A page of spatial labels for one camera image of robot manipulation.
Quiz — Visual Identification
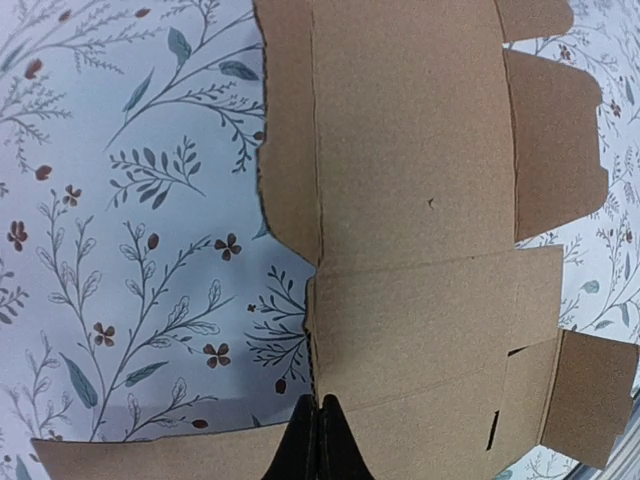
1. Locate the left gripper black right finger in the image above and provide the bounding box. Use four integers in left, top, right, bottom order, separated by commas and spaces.
318, 394, 374, 480

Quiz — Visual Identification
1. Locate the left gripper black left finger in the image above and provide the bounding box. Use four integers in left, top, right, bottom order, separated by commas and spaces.
263, 394, 318, 480

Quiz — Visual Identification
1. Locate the brown cardboard box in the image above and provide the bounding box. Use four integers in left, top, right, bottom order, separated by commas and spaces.
34, 1, 639, 479

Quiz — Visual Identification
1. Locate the floral patterned table cloth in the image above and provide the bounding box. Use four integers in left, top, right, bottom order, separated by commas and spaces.
0, 0, 640, 480

